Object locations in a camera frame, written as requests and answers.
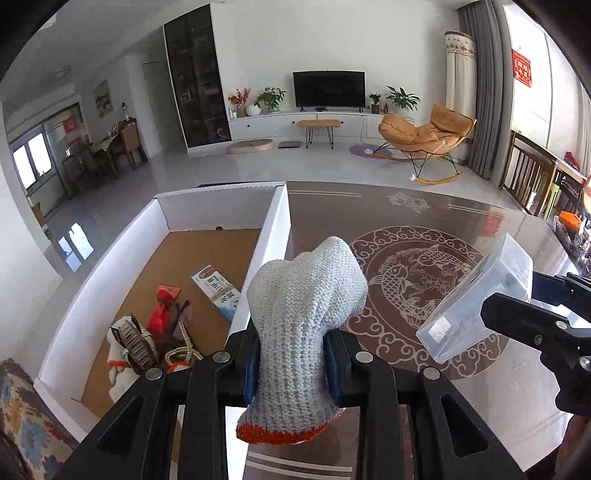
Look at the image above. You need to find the orange lounge chair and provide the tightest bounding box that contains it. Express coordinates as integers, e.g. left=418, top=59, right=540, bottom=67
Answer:
left=373, top=104, right=477, bottom=185

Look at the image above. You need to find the clear plastic box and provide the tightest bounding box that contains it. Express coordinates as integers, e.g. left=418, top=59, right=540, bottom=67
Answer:
left=416, top=233, right=534, bottom=364

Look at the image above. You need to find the red wall decoration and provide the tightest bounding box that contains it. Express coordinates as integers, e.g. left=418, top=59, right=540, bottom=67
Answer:
left=512, top=48, right=533, bottom=88

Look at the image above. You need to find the dining table with chairs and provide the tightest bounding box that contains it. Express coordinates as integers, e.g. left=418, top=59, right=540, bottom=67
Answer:
left=62, top=117, right=148, bottom=195

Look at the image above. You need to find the wall painting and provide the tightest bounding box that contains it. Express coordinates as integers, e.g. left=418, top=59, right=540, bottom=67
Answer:
left=93, top=79, right=114, bottom=114

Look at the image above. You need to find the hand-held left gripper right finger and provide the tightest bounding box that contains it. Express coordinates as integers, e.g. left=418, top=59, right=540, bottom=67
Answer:
left=324, top=329, right=527, bottom=480

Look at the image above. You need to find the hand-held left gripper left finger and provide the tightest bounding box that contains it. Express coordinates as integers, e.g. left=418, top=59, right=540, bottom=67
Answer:
left=55, top=323, right=260, bottom=480

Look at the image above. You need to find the grey curtain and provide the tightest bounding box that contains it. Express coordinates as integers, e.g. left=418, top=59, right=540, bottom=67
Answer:
left=457, top=0, right=513, bottom=178

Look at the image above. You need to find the white cardboard box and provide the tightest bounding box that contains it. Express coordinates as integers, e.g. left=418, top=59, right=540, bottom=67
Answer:
left=34, top=182, right=293, bottom=432

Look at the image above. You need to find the rhinestone hair clip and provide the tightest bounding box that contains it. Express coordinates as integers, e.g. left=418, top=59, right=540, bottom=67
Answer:
left=164, top=318, right=204, bottom=370

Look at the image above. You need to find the purple rug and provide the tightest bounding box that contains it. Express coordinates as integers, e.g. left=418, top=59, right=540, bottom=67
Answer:
left=348, top=143, right=386, bottom=160

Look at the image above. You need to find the white television cabinet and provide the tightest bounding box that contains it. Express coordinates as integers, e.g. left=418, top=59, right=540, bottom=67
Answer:
left=228, top=111, right=416, bottom=141

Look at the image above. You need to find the cluttered side table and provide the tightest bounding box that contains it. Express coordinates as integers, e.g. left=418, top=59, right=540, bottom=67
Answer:
left=549, top=152, right=591, bottom=259

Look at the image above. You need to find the dark glass display cabinet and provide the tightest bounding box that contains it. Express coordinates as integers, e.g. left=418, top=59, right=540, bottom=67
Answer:
left=164, top=8, right=232, bottom=151

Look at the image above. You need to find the white patterned curtain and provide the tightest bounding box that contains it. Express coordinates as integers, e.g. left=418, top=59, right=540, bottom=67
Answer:
left=444, top=31, right=477, bottom=121

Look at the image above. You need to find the white knit glove orange cuff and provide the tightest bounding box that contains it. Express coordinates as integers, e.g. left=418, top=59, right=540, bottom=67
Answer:
left=235, top=236, right=369, bottom=446
left=107, top=316, right=141, bottom=402

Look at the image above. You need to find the wooden chair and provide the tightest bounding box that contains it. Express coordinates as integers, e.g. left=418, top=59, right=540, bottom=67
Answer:
left=501, top=130, right=559, bottom=217

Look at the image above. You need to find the bushy green potted plant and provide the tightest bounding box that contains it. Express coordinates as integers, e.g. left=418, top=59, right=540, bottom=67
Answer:
left=253, top=86, right=287, bottom=114

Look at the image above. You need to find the dark brown hair claw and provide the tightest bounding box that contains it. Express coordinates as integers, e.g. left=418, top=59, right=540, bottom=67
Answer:
left=110, top=315, right=162, bottom=376

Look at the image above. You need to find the blue and white medicine box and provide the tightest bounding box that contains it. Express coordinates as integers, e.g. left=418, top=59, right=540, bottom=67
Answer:
left=191, top=264, right=243, bottom=322

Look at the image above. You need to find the patterned blanket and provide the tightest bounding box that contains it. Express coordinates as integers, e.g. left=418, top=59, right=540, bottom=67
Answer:
left=0, top=357, right=81, bottom=480

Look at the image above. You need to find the beige floor cushion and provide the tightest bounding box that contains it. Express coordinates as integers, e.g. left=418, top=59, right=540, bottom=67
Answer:
left=226, top=137, right=274, bottom=155

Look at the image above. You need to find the red flower arrangement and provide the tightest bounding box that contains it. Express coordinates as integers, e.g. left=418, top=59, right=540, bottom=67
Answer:
left=227, top=88, right=252, bottom=118

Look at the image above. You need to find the red packet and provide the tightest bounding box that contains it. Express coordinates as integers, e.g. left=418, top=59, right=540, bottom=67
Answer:
left=148, top=284, right=182, bottom=344

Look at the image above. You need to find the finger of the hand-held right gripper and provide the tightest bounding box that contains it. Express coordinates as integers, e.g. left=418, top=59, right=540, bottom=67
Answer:
left=480, top=292, right=591, bottom=370
left=531, top=271, right=591, bottom=308

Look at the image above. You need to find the orange object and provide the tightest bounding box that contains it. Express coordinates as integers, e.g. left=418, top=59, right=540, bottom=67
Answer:
left=558, top=210, right=585, bottom=232

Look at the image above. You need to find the broad leaf potted plant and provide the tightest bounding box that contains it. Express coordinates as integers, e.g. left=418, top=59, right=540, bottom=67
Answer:
left=385, top=86, right=421, bottom=116

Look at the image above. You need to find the black television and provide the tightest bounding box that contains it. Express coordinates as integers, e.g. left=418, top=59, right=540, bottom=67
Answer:
left=293, top=70, right=367, bottom=113

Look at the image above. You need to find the wooden bench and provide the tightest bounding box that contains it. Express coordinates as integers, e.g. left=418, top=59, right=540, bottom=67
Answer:
left=295, top=119, right=342, bottom=149

